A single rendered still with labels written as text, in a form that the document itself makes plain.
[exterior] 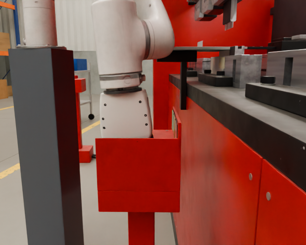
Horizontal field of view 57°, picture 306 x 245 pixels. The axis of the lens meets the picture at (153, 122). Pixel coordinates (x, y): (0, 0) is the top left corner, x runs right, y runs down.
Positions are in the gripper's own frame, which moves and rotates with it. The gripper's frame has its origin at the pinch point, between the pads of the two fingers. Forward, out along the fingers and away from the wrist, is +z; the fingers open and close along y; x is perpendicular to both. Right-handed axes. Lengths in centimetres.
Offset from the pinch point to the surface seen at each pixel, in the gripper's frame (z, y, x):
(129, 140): -6.2, -1.0, 4.8
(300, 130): -11.4, -22.3, 25.0
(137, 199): 5.6, -1.2, 4.9
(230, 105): -11.4, -19.4, 6.0
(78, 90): -2, 66, -203
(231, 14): -34, -34, -47
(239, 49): -22, -34, -38
